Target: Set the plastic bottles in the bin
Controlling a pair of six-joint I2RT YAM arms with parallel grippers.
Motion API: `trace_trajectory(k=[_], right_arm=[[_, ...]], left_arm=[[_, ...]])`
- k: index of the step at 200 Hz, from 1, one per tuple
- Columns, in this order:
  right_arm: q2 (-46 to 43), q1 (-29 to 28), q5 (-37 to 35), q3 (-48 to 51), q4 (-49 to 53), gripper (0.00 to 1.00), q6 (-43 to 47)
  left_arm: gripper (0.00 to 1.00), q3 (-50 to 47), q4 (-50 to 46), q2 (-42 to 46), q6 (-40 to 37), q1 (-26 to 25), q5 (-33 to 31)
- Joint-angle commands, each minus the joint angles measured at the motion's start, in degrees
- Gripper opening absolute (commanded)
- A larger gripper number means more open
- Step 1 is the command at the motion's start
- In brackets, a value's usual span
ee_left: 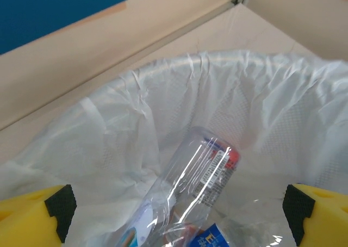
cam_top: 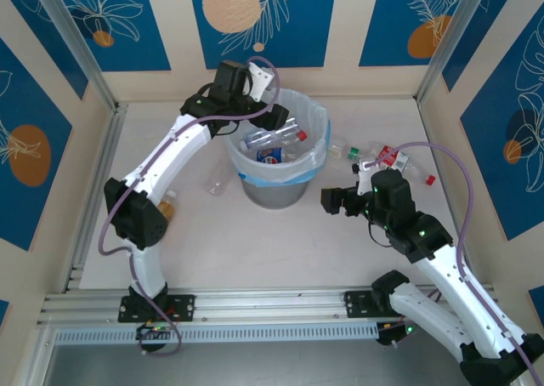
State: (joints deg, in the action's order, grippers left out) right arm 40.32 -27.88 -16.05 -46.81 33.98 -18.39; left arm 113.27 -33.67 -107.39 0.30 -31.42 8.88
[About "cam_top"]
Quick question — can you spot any clear plastic bottle red cap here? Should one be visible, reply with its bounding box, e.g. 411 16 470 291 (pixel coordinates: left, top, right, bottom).
240 120 308 151

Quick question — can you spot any white blue plastic bin liner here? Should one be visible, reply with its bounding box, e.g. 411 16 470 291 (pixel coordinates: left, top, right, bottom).
224 88 332 190

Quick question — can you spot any grey metal mesh bin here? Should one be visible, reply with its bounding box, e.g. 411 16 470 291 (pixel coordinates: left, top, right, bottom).
239 169 312 211

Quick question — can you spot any red white label bottle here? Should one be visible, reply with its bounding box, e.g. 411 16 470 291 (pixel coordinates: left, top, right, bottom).
364 141 438 186

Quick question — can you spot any clear bottle green cap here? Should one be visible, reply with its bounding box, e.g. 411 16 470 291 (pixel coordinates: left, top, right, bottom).
328 135 361 161

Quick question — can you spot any clear unlabelled bottle white cap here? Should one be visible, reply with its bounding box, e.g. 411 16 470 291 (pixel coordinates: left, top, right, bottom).
205 154 234 197

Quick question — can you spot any orange label bottle white cap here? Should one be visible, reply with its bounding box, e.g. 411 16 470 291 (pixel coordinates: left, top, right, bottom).
156 189 179 222

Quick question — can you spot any black controller board with LEDs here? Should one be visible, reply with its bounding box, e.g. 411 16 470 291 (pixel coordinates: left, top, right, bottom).
135 322 178 341
376 320 417 348

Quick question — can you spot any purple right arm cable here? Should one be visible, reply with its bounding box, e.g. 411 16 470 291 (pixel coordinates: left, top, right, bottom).
360 142 539 386

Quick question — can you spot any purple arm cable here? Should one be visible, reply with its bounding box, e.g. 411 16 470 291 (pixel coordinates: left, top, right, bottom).
98 56 281 357
360 142 539 386

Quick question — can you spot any blue floral wall panel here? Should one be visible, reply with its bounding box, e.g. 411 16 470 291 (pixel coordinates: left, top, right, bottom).
460 20 544 241
53 0 172 73
441 0 544 93
0 0 90 102
0 37 74 252
188 0 340 70
359 0 471 68

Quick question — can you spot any long aluminium frame rail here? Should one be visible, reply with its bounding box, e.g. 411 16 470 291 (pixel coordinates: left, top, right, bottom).
36 286 501 326

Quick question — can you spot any grey slotted cable duct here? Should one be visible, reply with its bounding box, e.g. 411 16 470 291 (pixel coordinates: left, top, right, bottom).
54 321 380 345

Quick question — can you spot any aluminium frame post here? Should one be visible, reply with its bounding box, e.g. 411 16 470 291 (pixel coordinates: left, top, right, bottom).
415 0 490 105
30 0 119 114

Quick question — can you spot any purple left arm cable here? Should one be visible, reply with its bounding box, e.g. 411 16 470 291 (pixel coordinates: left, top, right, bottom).
98 56 281 357

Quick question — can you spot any aluminium side rail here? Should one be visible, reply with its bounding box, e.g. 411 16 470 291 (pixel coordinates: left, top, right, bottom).
62 102 128 294

